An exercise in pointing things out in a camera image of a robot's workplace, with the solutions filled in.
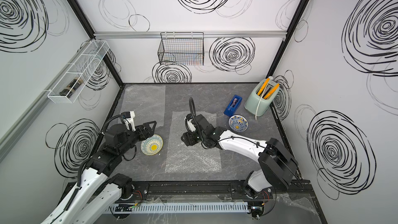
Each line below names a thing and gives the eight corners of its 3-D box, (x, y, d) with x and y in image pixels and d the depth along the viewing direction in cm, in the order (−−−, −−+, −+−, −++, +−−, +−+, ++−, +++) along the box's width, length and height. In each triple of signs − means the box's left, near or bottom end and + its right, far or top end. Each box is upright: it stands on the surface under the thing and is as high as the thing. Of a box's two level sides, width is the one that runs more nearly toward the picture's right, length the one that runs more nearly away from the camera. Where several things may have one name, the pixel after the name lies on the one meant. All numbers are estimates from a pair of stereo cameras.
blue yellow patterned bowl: (229, 131, 96) (230, 128, 93) (227, 118, 103) (228, 114, 99) (247, 131, 96) (249, 128, 93) (244, 118, 103) (246, 114, 99)
